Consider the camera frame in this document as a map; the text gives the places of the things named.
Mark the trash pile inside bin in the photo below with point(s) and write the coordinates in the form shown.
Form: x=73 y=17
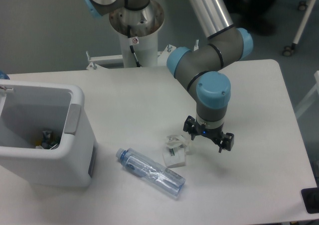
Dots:
x=50 y=140

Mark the white stand leg with caster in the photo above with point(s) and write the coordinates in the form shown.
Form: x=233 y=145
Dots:
x=306 y=6

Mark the black clamp at table edge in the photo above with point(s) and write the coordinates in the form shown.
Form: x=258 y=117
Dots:
x=311 y=199

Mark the white paper wrapper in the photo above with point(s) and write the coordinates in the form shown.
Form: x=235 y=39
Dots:
x=176 y=149

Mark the blue object at left edge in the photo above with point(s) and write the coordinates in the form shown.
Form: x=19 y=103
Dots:
x=4 y=76

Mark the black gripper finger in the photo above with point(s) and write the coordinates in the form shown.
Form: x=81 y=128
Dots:
x=190 y=127
x=225 y=141

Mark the clear plastic water bottle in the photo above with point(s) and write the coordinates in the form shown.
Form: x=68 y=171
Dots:
x=151 y=171

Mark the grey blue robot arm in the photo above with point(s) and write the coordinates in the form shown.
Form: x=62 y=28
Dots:
x=198 y=71

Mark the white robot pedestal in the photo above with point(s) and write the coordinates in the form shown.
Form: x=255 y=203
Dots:
x=138 y=35

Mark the white frame at right edge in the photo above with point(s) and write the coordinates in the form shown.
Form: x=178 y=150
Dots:
x=308 y=99

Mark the white plastic trash can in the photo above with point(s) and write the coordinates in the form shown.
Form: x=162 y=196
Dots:
x=28 y=108

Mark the person in dark clothes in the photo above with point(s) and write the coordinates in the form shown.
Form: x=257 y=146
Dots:
x=252 y=13

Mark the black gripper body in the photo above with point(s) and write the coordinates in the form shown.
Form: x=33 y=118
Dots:
x=214 y=134

